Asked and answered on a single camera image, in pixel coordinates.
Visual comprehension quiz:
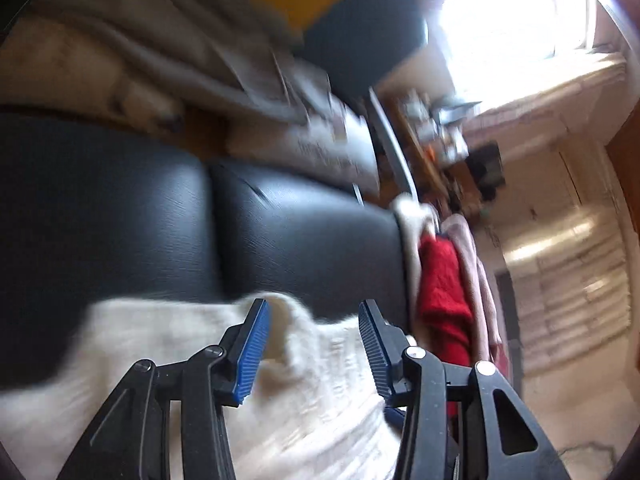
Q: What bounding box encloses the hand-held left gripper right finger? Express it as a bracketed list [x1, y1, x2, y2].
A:
[357, 299, 571, 480]

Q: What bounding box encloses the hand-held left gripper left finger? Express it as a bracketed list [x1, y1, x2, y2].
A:
[55, 297, 272, 480]

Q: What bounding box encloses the cream knitted sweater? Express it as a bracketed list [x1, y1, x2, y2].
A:
[0, 292, 417, 480]

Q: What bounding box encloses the red garment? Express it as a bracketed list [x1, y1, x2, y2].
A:
[416, 234, 475, 418]

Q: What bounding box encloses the cream folded garment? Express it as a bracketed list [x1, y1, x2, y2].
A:
[389, 194, 442, 323]

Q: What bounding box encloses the pink garment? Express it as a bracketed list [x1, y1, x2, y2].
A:
[442, 214, 505, 361]

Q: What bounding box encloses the black leather sofa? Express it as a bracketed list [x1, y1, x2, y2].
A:
[0, 105, 408, 396]

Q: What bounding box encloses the metal bar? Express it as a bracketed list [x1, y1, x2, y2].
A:
[367, 87, 420, 202]

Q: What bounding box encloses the black box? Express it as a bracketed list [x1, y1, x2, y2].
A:
[465, 142, 505, 188]

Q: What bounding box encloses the cluttered wooden shelf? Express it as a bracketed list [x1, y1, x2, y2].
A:
[395, 87, 501, 221]

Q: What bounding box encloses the grey printed cloth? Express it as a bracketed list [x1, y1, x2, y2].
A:
[225, 55, 382, 195]

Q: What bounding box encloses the grey blanket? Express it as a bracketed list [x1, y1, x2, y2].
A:
[30, 0, 313, 123]

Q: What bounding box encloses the beige fluffy blanket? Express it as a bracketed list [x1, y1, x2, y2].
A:
[0, 22, 185, 135]

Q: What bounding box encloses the bright window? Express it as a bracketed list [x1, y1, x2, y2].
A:
[440, 0, 601, 103]

